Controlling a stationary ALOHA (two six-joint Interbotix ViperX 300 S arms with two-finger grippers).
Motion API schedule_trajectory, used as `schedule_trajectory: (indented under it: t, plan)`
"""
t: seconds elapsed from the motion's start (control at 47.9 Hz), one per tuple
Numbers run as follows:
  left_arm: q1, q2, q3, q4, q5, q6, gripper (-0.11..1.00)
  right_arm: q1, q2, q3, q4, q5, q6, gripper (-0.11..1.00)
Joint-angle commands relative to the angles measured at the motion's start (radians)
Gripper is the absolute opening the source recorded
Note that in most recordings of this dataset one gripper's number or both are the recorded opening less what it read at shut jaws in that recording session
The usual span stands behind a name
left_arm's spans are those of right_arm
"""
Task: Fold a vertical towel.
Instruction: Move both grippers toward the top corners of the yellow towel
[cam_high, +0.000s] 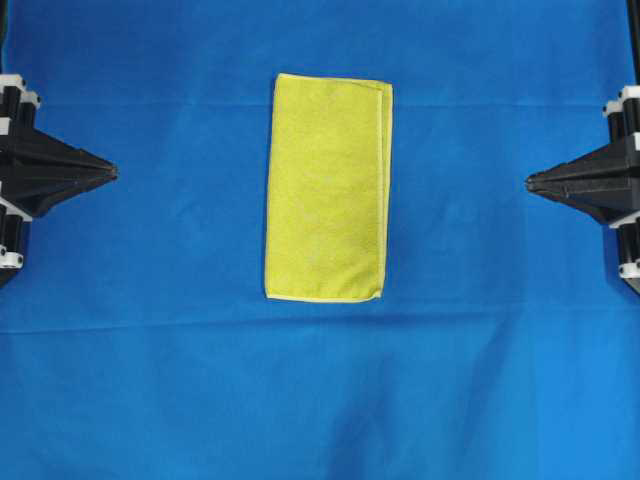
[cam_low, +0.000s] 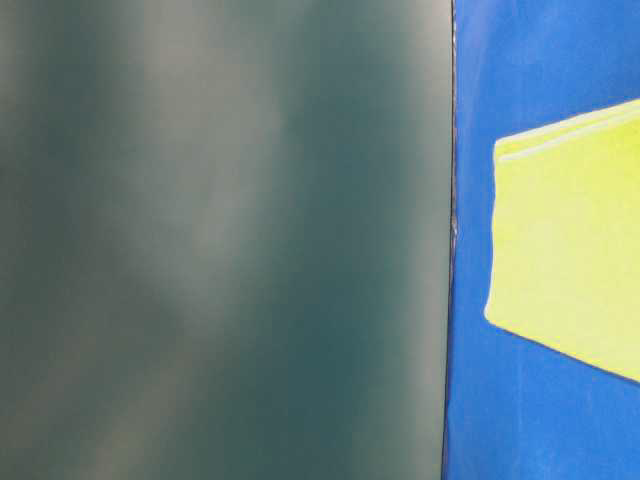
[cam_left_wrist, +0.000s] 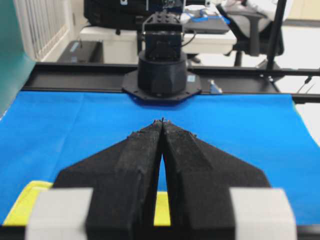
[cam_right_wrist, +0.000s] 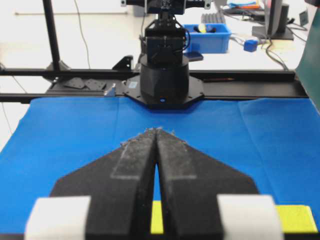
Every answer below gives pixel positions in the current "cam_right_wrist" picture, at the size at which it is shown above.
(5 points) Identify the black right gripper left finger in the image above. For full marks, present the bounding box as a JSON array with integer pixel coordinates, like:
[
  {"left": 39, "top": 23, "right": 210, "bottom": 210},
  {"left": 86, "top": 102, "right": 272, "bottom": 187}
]
[{"left": 24, "top": 128, "right": 157, "bottom": 240}]

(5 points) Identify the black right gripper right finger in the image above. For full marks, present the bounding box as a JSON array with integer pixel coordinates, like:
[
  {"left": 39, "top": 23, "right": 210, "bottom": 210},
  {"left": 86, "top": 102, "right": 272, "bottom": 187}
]
[{"left": 156, "top": 129, "right": 284, "bottom": 240}]

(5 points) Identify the yellow towel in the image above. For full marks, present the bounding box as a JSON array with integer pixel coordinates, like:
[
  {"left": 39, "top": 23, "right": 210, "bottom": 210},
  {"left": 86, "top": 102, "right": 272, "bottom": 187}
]
[{"left": 150, "top": 200, "right": 319, "bottom": 235}]

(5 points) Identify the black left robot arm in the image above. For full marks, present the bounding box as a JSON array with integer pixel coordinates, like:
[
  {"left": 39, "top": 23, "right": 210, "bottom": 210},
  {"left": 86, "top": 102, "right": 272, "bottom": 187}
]
[{"left": 121, "top": 0, "right": 211, "bottom": 109}]

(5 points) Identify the blue table cloth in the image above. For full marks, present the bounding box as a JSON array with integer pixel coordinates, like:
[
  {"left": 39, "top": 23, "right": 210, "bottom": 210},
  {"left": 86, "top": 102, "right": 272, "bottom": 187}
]
[{"left": 0, "top": 97, "right": 320, "bottom": 234}]

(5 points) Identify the small blue box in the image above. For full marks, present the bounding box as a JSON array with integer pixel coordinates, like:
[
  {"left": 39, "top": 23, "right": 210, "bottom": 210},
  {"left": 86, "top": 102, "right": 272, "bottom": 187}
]
[{"left": 243, "top": 39, "right": 259, "bottom": 53}]

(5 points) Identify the blue plastic bin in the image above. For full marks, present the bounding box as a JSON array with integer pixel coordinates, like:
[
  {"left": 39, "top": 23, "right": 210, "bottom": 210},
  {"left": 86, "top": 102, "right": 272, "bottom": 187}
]
[{"left": 183, "top": 23, "right": 231, "bottom": 54}]

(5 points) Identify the dark green board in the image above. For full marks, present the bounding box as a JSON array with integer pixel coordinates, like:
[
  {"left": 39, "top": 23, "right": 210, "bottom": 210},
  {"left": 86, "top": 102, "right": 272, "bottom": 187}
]
[{"left": 296, "top": 11, "right": 320, "bottom": 112}]

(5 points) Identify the black computer monitor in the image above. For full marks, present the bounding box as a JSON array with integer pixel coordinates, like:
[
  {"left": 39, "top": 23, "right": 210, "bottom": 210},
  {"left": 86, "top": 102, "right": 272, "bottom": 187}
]
[{"left": 252, "top": 0, "right": 294, "bottom": 41}]

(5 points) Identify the black aluminium frame rail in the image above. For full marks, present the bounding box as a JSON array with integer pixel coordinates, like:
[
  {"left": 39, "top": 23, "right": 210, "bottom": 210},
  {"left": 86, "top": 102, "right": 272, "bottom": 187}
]
[{"left": 0, "top": 68, "right": 308, "bottom": 109}]

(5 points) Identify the black vertical frame post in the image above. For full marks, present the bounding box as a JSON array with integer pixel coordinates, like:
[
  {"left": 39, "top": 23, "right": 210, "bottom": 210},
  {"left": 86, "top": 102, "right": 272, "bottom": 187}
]
[{"left": 42, "top": 0, "right": 60, "bottom": 71}]

